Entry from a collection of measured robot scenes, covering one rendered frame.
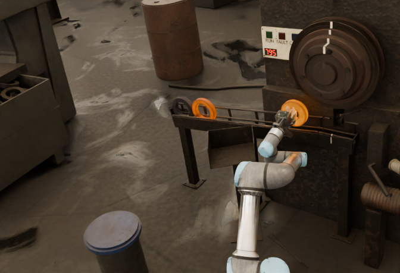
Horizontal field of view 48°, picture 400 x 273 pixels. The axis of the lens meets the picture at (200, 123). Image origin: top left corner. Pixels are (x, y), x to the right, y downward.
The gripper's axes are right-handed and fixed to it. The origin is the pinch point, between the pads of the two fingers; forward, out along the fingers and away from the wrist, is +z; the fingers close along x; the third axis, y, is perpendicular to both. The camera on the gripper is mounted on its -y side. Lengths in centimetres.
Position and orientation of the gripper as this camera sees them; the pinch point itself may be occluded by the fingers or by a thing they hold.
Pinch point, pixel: (294, 110)
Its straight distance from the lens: 254.8
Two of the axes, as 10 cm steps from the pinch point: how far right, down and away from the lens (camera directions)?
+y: -3.0, -7.2, -6.3
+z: 5.3, -6.8, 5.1
